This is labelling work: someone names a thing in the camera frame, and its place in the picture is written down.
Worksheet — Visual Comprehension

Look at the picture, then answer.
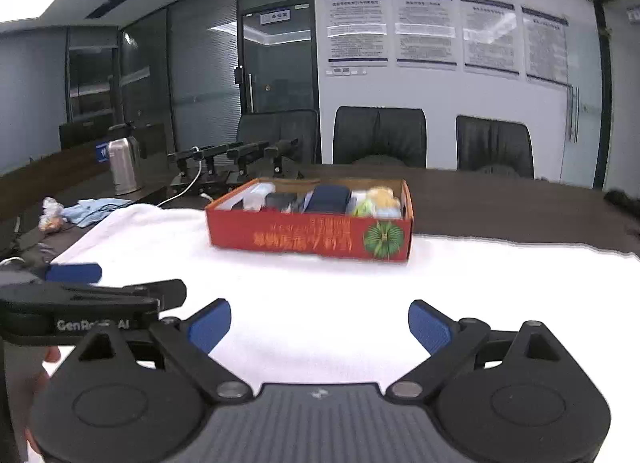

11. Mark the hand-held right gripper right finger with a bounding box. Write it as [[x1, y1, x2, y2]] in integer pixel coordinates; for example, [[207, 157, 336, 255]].
[[387, 299, 566, 402]]

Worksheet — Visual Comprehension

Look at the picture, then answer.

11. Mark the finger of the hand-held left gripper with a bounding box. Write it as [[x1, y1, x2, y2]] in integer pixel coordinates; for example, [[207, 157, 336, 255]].
[[0, 278, 188, 315], [44, 262, 104, 285]]

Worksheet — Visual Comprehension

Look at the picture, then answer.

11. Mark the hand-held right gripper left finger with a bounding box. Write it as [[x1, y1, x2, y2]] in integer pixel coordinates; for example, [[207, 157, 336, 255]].
[[72, 299, 254, 403]]

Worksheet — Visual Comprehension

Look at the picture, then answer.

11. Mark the red cardboard box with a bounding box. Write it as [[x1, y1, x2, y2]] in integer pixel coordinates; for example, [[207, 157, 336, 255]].
[[205, 177, 415, 264]]

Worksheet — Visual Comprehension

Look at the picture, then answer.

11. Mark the yellow and white plush toy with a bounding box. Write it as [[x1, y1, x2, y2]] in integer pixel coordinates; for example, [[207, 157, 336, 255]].
[[362, 186, 404, 219]]

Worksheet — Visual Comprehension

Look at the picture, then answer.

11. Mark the black power adapter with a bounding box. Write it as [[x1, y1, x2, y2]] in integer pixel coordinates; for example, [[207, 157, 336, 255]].
[[264, 192, 301, 214]]

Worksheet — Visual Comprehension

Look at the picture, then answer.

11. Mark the dark blue zip pouch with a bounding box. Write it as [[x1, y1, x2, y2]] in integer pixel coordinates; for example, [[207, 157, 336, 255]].
[[302, 185, 351, 215]]

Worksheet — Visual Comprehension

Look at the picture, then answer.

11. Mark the dark wooden desktop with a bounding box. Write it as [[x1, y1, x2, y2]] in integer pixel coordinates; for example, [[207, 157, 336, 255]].
[[0, 163, 640, 260]]

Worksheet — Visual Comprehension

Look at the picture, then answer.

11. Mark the person's left hand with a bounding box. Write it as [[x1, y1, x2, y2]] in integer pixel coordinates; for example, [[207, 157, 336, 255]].
[[21, 347, 62, 454]]

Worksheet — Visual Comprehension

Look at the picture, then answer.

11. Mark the light blue cloth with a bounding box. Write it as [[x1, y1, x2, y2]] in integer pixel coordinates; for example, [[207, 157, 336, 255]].
[[62, 198, 134, 229]]

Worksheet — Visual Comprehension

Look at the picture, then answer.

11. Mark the white towel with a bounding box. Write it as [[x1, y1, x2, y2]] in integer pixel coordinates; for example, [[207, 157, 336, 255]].
[[42, 203, 640, 463]]

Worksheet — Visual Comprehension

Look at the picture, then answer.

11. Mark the steel thermos jug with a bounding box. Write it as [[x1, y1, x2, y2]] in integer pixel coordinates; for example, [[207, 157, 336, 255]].
[[107, 121, 146, 196]]

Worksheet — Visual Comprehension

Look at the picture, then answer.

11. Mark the black office chair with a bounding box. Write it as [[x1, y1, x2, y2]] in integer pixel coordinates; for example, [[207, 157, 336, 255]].
[[456, 114, 535, 179], [332, 106, 429, 169], [236, 110, 321, 167]]

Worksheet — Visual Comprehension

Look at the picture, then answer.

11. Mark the dark cloth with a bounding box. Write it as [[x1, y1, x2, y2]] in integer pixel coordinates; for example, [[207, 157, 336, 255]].
[[602, 190, 640, 220]]

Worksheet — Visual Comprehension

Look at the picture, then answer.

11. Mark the white cable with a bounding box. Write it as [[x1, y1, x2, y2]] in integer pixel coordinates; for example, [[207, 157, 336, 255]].
[[157, 160, 204, 209]]

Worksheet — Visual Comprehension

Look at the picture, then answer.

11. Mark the black door handle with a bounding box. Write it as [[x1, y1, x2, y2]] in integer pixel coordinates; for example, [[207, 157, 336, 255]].
[[233, 65, 256, 114]]

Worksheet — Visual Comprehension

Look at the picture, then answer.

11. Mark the steel glass door handle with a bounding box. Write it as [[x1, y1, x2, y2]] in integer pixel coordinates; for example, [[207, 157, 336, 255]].
[[569, 85, 582, 144]]

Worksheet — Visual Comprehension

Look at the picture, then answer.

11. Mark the wall poster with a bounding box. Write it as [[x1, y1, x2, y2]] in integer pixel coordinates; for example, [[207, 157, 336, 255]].
[[521, 5, 571, 87], [460, 0, 521, 79], [392, 0, 459, 69], [325, 0, 390, 68]]

